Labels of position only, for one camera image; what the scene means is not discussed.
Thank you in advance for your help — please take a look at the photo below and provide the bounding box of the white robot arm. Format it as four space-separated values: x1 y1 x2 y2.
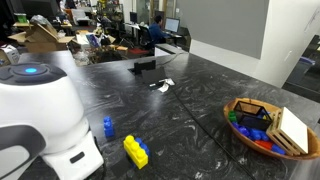
0 62 104 180

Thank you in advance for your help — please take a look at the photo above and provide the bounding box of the counter outlet recess left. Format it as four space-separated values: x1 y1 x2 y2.
129 60 156 75

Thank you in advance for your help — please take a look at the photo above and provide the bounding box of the blue block under yellow block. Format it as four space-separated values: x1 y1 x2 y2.
135 138 150 169

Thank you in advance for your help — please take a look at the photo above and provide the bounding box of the small blue block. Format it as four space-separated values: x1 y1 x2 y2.
103 116 114 137

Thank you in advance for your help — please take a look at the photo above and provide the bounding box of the yellow block on blue block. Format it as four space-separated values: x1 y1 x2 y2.
123 135 139 165

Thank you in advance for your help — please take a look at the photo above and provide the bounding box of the white paper scrap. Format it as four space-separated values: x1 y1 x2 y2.
159 78 175 93

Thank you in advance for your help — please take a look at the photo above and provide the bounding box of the person in blue shirt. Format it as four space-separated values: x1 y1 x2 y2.
149 15 169 44

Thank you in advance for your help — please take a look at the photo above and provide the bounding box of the computer monitor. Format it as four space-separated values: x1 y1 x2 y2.
165 18 180 33

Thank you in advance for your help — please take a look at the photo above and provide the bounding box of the wooden bowl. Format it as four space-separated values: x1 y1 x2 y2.
223 98 320 160

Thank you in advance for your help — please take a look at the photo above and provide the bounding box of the wooden crate with white tile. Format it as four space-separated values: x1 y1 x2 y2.
266 107 309 156

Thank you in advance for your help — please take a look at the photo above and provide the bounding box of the cardboard box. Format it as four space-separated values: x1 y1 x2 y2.
9 24 74 53

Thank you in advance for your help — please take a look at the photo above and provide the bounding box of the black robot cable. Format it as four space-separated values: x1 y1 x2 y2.
168 84 258 180

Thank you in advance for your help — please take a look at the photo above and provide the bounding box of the black wire basket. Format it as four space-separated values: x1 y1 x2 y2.
234 101 273 131

